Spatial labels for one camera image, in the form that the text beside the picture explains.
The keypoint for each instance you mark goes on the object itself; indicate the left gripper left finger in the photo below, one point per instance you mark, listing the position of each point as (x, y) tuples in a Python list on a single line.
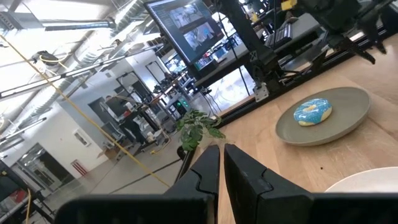
[(202, 177)]

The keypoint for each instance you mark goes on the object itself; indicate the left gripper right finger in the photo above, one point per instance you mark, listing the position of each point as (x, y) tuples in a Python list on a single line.
[(245, 186)]

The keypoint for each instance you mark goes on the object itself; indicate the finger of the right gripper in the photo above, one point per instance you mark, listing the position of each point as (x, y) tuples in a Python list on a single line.
[(374, 34), (357, 49)]

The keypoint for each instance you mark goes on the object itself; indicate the large blue donut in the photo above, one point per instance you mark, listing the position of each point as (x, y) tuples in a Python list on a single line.
[(312, 111)]

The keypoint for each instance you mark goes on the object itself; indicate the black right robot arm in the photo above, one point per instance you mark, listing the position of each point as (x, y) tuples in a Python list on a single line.
[(311, 6)]

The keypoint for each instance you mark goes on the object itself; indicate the green potted plant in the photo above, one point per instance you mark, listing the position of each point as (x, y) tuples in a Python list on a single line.
[(196, 130)]

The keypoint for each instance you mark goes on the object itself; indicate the black keyboard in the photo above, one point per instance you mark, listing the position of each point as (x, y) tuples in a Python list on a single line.
[(280, 35)]

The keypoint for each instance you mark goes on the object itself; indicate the grey round plate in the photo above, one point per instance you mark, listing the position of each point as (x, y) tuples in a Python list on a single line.
[(345, 118)]

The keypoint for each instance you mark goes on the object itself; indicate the person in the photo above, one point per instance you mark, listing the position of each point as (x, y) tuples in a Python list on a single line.
[(130, 124)]

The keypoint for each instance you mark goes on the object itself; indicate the white round plate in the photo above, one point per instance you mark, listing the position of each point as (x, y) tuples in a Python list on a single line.
[(370, 180)]

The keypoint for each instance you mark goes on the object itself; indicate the black computer monitor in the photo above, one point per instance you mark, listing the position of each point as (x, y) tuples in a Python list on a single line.
[(183, 28)]

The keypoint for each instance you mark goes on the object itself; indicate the black aluminium table frame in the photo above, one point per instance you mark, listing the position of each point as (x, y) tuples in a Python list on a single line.
[(264, 62)]

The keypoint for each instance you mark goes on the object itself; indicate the silver frame bracket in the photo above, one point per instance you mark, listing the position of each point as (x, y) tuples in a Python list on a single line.
[(261, 92)]

